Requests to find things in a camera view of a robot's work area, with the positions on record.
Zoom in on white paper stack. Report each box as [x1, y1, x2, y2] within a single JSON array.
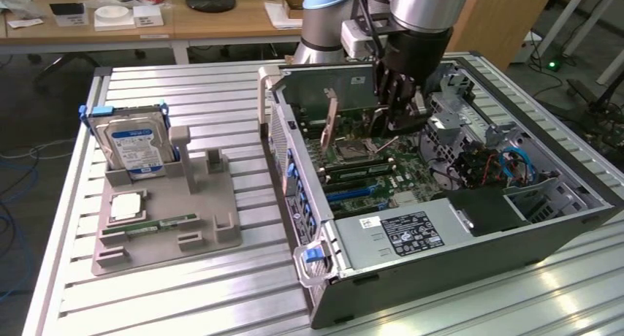
[[265, 1, 306, 31]]

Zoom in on blue floor cable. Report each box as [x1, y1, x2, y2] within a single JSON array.
[[0, 156, 43, 302]]

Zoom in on white box with round hollow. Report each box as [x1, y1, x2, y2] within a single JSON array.
[[93, 5, 137, 32]]

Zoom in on plain white labelled box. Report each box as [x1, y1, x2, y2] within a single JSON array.
[[133, 5, 165, 28]]

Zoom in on hard disk with blue carrier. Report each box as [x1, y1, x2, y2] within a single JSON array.
[[78, 100, 172, 181]]

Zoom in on green motherboard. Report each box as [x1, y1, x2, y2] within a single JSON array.
[[292, 107, 448, 220]]

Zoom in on blue case latch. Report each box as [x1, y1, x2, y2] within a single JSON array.
[[301, 248, 327, 267]]

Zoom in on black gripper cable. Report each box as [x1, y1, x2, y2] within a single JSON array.
[[353, 0, 388, 96]]

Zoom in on silver slanted disk bay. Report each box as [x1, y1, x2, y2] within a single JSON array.
[[502, 175, 590, 226]]

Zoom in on white box with black top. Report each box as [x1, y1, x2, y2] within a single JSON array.
[[49, 2, 93, 28]]

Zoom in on light wooden desk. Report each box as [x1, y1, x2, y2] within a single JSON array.
[[173, 0, 440, 65], [0, 0, 177, 65]]

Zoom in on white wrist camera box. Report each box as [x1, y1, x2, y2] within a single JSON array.
[[340, 19, 391, 58]]

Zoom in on black chair base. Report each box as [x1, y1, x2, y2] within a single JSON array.
[[564, 78, 624, 150], [29, 53, 102, 93]]

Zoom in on blue wire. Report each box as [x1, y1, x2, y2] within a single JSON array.
[[498, 145, 542, 188]]

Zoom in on silver perforated disk bay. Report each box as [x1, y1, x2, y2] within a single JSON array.
[[421, 72, 492, 165]]

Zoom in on white table frame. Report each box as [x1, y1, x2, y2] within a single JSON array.
[[534, 0, 624, 85]]

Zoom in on blue expansion slot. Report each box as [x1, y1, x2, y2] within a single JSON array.
[[325, 187, 373, 203]]

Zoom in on green RAM stick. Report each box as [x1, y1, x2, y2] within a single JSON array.
[[323, 163, 396, 180], [107, 213, 200, 234]]

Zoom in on graphics card with fan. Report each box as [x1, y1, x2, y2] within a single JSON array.
[[320, 88, 395, 149]]

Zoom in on grey power supply unit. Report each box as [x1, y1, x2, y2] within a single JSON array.
[[335, 198, 478, 272]]

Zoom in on red wire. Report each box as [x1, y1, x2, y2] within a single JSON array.
[[482, 151, 504, 186]]

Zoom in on wooden cabinet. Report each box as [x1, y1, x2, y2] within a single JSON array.
[[448, 0, 560, 69]]

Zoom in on CPU socket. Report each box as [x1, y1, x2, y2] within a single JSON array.
[[335, 137, 377, 162]]

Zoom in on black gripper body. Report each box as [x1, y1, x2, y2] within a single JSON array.
[[377, 27, 455, 85]]

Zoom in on white floor cable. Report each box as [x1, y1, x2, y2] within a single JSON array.
[[0, 138, 74, 161]]

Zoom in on dark grey PC case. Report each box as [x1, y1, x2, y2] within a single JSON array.
[[257, 57, 624, 330]]

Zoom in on silver CPU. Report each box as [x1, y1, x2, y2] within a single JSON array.
[[107, 192, 147, 224]]

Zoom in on white paper label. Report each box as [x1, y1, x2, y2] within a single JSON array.
[[6, 18, 46, 29]]

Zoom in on grey parts rack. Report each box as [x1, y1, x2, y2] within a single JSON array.
[[91, 126, 244, 278]]

